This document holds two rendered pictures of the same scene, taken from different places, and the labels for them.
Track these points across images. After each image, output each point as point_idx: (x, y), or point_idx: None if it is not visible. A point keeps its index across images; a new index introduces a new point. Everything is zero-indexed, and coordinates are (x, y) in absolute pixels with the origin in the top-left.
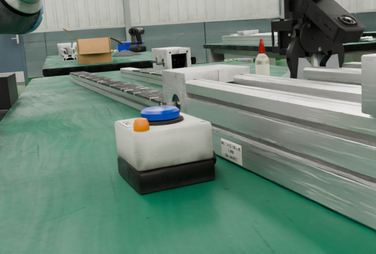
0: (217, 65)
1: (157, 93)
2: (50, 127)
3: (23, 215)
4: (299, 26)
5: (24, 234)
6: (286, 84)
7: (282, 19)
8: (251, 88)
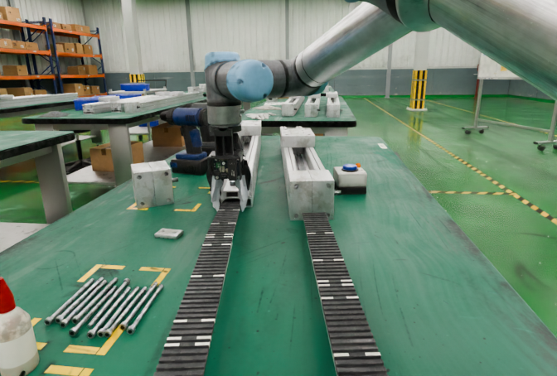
0: (295, 179)
1: (318, 248)
2: (431, 255)
3: (394, 185)
4: (243, 153)
5: (391, 181)
6: (295, 162)
7: (230, 155)
8: (314, 160)
